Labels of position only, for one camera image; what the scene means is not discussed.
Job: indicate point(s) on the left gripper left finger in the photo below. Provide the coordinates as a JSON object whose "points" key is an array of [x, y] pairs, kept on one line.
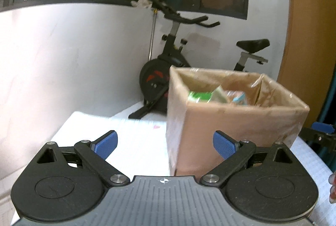
{"points": [[94, 155]]}

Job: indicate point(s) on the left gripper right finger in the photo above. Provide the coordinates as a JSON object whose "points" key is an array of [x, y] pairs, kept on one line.
{"points": [[236, 154]]}

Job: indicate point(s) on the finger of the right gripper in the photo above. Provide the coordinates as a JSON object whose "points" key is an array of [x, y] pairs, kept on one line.
{"points": [[323, 127]]}

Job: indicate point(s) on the brown cardboard box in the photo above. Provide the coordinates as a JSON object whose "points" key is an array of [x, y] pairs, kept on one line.
{"points": [[272, 113]]}

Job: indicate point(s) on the green snack bag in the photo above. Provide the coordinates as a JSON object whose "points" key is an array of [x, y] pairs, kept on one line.
{"points": [[197, 97]]}

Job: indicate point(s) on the right hand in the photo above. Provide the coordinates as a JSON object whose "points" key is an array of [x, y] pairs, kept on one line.
{"points": [[332, 181]]}

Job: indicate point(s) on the orange wooden wardrobe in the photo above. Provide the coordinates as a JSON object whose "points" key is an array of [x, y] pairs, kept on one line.
{"points": [[309, 56]]}

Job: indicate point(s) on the black exercise bike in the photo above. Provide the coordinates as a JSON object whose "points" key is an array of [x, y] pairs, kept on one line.
{"points": [[155, 74]]}

